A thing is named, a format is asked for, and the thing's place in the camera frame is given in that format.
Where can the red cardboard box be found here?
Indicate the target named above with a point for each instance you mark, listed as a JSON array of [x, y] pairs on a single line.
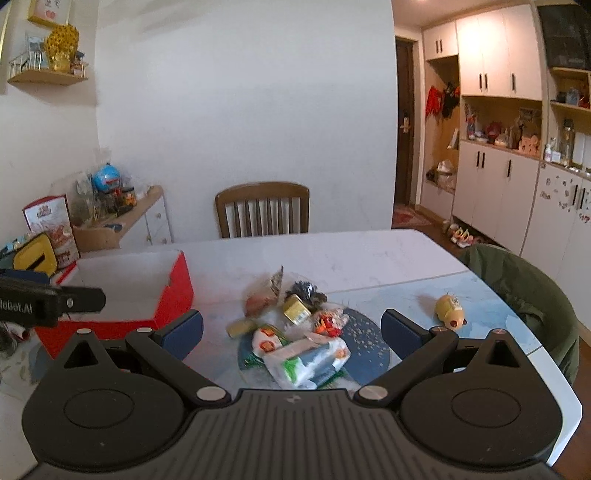
[[146, 289]]

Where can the hotdog plush toy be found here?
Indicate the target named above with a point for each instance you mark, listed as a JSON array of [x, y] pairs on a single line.
[[450, 312]]

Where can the white tissue pack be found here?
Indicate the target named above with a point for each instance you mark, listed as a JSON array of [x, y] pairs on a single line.
[[307, 364]]

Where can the wall shelf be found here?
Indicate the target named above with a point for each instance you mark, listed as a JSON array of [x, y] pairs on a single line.
[[34, 68]]

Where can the brown door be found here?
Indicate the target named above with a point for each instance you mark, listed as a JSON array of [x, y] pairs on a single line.
[[406, 120]]

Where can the red white snack bag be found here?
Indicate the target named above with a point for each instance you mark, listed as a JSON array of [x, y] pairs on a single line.
[[50, 215]]

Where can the yellow small box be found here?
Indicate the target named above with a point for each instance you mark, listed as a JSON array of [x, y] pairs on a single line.
[[295, 311]]

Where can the silver foil snack bag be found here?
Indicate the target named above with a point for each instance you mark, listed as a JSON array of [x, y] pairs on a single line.
[[265, 295]]

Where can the blue round toy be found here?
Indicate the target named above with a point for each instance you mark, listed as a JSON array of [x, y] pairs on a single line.
[[106, 179]]

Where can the wooden dining chair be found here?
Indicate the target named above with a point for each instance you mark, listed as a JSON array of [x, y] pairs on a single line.
[[263, 209]]

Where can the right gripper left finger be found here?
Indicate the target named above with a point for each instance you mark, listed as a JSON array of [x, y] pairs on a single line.
[[161, 353]]

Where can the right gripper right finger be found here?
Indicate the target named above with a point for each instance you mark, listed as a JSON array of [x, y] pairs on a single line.
[[423, 354]]

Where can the white sideboard cabinet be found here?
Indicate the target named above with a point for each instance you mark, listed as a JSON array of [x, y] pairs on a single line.
[[145, 225]]

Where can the white wall cabinet unit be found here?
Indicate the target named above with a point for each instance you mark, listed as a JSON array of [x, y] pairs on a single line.
[[523, 171]]

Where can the yellow tissue box holder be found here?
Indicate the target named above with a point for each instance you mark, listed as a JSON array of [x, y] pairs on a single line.
[[36, 255]]

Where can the framed picture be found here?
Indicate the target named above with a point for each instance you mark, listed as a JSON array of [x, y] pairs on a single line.
[[49, 13]]

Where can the green jacket on chair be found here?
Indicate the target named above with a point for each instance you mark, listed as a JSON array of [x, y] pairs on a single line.
[[536, 299]]

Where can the golden flower ornament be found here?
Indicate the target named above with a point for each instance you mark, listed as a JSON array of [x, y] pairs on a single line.
[[61, 46]]

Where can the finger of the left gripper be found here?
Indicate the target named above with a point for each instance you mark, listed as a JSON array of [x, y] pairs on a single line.
[[81, 300]]

